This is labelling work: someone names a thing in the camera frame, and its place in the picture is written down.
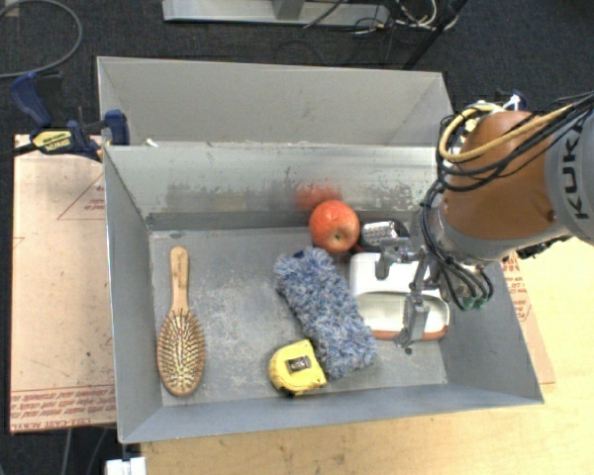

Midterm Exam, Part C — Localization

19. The yellow tape measure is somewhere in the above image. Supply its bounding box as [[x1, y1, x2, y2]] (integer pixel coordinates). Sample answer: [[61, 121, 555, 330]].
[[267, 338, 328, 398]]

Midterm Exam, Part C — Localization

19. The wooden hairbrush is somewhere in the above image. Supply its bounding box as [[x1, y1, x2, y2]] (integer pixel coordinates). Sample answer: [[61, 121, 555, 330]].
[[155, 245, 207, 398]]

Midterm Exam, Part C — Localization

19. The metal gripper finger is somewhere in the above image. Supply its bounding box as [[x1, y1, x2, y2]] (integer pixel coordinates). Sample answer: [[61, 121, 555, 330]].
[[394, 295, 431, 351], [375, 238, 419, 281]]

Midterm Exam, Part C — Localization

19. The blue fluffy duster head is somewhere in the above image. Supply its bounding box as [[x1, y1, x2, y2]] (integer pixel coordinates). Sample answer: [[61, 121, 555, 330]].
[[272, 245, 379, 383]]

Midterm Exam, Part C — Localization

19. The brown cardboard board red print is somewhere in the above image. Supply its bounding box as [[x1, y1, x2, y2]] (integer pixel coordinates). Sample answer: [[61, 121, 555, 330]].
[[9, 134, 558, 434]]

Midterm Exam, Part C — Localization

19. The white box with orange edge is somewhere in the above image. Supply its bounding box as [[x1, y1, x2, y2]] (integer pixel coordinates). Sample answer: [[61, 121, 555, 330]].
[[348, 250, 450, 342]]

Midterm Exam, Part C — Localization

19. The shiny silver dotted packet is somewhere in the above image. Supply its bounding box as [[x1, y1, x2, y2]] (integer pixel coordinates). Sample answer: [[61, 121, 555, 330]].
[[359, 220, 411, 252]]

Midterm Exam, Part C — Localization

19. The grey metal bin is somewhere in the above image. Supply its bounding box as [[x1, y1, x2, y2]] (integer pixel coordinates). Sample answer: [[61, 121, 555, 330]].
[[96, 55, 545, 445]]

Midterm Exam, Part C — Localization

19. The red apple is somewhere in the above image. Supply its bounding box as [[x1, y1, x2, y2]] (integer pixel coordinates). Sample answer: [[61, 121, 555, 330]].
[[308, 199, 361, 255]]

